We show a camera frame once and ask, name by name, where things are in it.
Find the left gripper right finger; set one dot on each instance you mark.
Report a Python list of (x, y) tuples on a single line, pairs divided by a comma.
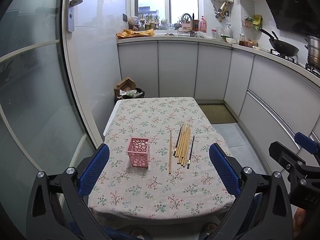
[(261, 209)]

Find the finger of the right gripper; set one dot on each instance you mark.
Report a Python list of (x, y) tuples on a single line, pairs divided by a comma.
[(308, 144), (304, 179)]

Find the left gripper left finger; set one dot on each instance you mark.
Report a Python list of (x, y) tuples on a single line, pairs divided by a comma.
[(57, 209)]

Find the pink perforated utensil holder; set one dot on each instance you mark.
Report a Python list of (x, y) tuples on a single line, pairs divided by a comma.
[(138, 151)]

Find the black chopstick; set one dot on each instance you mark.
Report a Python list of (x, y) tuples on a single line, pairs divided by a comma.
[(177, 141), (191, 151)]

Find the long single wooden chopstick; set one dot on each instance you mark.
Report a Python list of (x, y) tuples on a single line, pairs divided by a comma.
[(170, 153)]

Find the black kitchen faucet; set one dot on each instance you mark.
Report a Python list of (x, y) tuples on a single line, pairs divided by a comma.
[(187, 24)]

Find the person's right hand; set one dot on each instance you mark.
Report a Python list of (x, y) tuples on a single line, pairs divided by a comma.
[(298, 221)]

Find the glass sliding door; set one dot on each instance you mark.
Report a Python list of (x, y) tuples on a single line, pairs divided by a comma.
[(41, 129)]

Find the green floor mat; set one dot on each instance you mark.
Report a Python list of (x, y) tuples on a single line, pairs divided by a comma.
[(217, 114)]

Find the steel stock pot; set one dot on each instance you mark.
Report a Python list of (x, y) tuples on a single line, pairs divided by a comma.
[(313, 48)]

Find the black wok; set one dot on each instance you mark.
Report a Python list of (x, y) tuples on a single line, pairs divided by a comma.
[(283, 48)]

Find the floral tablecloth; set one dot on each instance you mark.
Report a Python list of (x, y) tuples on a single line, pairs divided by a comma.
[(131, 193)]

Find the green snack bag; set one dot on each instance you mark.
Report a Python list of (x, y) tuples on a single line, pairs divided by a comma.
[(257, 22)]

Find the black range hood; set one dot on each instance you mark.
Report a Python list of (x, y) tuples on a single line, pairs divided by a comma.
[(295, 16)]

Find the black trash bin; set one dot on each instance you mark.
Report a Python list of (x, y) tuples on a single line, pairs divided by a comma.
[(128, 94)]

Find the brown cardboard box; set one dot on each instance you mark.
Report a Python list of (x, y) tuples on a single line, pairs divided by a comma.
[(124, 85)]

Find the pink detergent bottle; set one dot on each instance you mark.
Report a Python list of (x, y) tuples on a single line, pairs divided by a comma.
[(203, 25)]

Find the yellow paper bags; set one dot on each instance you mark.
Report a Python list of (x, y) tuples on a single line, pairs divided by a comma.
[(127, 33)]

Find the grey door handle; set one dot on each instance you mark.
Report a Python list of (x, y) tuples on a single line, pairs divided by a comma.
[(71, 4)]

